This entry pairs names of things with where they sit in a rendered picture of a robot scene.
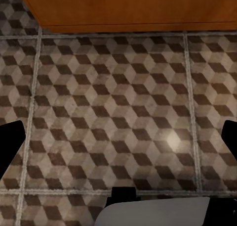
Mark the cabinet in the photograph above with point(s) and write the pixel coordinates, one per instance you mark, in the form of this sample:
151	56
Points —
89	16

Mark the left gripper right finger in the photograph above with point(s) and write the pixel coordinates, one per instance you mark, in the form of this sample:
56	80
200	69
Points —
229	136

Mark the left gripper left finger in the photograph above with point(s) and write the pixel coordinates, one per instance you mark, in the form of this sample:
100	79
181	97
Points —
12	135

